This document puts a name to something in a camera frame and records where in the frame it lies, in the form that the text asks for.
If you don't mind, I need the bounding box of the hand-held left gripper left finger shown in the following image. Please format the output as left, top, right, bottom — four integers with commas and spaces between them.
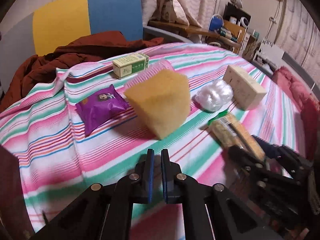
31, 149, 154, 240

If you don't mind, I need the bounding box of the white storage rack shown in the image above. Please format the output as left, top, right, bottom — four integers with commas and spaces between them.
251, 40, 285, 68

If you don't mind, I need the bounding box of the blue round appliance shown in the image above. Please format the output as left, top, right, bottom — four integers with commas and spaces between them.
209, 14, 224, 32

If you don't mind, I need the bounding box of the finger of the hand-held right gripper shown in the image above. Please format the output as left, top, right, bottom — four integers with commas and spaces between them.
229, 145, 266, 178
252, 135, 311, 171

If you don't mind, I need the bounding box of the small clear plastic bundle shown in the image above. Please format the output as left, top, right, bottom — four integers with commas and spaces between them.
195, 79, 234, 112

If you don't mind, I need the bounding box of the wooden side table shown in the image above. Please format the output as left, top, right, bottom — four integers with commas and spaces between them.
147, 20, 242, 53

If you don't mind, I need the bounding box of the small green box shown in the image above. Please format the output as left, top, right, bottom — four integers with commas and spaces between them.
112, 53, 150, 80

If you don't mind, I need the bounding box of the clear snack bar packet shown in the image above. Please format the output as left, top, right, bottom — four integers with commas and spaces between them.
208, 112, 266, 160

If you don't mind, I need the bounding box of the dark shelf cabinet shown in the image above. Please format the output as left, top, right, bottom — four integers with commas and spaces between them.
223, 2, 252, 27

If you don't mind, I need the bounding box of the grey yellow blue chair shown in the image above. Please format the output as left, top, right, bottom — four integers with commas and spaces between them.
0, 0, 190, 60

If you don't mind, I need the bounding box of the large yellow sponge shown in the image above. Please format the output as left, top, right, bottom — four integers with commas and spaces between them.
124, 70, 192, 140

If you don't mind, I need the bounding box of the pink green striped tablecloth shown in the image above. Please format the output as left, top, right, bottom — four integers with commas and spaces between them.
0, 41, 313, 240

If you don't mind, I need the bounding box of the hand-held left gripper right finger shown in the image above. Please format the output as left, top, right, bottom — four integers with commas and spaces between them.
161, 149, 284, 240

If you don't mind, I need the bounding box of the cream cardboard box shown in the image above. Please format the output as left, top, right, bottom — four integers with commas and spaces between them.
222, 64, 267, 110

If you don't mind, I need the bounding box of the printed paper bag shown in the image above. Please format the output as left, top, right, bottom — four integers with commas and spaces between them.
161, 0, 175, 22

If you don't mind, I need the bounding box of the brown cardboard box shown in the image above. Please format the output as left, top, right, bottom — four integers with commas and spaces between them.
222, 20, 240, 34

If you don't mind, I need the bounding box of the brown padded jacket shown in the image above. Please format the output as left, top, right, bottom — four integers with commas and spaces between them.
0, 31, 164, 105

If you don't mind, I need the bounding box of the pink cushion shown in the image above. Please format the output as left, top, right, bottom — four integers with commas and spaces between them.
272, 66, 320, 160

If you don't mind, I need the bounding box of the purple snack packet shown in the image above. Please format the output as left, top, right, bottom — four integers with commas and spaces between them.
76, 84, 128, 137

